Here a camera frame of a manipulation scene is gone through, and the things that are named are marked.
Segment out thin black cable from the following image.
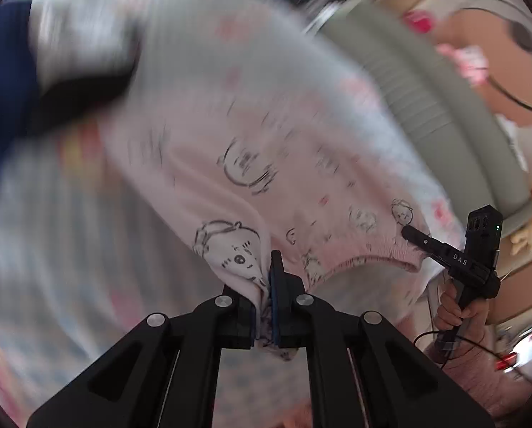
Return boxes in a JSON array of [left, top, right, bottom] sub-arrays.
[[414, 330, 505, 368]]

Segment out dark blue garment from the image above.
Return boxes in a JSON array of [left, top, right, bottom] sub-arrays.
[[0, 0, 48, 188]]

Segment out person's right hand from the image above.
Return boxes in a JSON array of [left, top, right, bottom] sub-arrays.
[[433, 283, 490, 360]]

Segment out grey ribbed cushion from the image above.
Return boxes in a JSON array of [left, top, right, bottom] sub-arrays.
[[317, 2, 532, 239]]

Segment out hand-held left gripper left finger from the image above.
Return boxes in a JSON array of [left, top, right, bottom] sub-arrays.
[[27, 292, 256, 428]]

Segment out person's right forearm pink sleeve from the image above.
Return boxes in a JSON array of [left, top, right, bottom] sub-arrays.
[[420, 321, 532, 417]]

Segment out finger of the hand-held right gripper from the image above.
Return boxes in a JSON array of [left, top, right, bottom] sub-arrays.
[[401, 225, 449, 260]]

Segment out black garment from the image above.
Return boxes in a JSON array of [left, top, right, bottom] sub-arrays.
[[27, 65, 135, 137]]

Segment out white grey garment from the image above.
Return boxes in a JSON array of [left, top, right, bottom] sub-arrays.
[[29, 0, 142, 90]]

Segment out blue checked printed blanket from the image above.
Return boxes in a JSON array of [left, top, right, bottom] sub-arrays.
[[0, 120, 313, 428]]

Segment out pink cartoon print pajama pants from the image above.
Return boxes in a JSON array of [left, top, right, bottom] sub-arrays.
[[101, 0, 467, 362]]

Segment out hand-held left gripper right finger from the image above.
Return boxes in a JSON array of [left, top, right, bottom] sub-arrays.
[[269, 250, 495, 428]]

